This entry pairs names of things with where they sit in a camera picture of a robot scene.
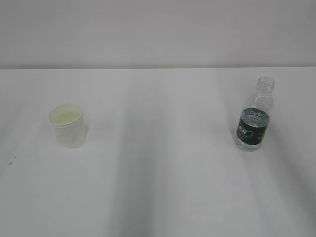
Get white paper cup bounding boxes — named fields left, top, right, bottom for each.
left=48, top=103, right=86, bottom=149

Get clear green-label water bottle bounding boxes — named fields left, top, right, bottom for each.
left=235, top=77, right=275, bottom=152

